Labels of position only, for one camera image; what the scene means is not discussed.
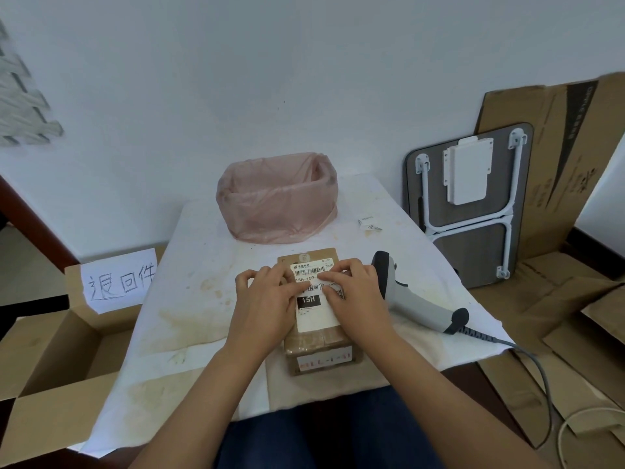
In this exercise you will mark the person's left hand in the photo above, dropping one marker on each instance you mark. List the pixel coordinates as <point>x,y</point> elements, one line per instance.
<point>261,312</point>

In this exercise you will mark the person's right hand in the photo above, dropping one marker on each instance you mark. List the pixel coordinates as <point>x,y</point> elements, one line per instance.
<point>359,307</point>

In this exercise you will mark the person's right thumb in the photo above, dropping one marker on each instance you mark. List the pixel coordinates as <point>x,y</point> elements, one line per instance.
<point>330,293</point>

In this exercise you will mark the person's left thumb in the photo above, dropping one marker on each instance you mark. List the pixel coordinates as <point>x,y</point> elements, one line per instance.
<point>300,288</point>

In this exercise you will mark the white shipping label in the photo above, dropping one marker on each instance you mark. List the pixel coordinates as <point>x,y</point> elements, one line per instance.
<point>315,317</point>

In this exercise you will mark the brown cardboard parcel box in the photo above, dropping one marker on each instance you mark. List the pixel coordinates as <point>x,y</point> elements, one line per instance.
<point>317,344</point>

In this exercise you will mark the person's right forearm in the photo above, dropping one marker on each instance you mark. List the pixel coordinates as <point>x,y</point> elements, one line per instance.
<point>434,405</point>

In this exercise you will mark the person's left forearm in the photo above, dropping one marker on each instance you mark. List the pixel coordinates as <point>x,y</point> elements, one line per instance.
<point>210,405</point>

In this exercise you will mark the small white label scrap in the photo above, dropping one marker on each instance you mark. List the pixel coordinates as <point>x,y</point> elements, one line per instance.
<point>369,224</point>

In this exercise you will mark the grey handheld barcode scanner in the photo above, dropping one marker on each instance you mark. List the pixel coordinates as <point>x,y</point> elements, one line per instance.
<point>415,300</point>

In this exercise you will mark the bin with pink plastic bag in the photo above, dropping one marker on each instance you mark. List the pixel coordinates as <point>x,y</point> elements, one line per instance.
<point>278,200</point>

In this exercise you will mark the stained white tablecloth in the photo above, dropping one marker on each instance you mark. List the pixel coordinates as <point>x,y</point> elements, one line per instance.
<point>195,297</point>

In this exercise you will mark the person's blue jeans legs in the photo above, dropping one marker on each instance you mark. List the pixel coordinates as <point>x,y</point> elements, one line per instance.
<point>337,429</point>

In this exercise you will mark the grey folding table white legs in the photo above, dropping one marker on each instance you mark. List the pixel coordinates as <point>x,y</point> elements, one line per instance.
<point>481,239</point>

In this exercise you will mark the white handwritten paper sign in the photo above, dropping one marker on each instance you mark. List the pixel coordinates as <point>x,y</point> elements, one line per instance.
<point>119,283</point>

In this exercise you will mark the flattened brown cardboard sheets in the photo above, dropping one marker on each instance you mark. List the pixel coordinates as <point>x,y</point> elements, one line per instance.
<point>576,336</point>

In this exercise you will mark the large flattened printed cardboard box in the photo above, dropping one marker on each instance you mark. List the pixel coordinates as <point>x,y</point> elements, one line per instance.
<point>551,161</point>

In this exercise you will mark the open brown cardboard box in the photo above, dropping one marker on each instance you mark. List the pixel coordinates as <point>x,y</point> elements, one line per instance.
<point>53,385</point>

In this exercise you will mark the dark red wooden door frame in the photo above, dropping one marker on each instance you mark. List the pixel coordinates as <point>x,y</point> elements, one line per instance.
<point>34,224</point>

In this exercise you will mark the silver metallic wall decoration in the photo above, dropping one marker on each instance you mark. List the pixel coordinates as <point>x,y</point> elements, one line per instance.
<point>22,102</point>

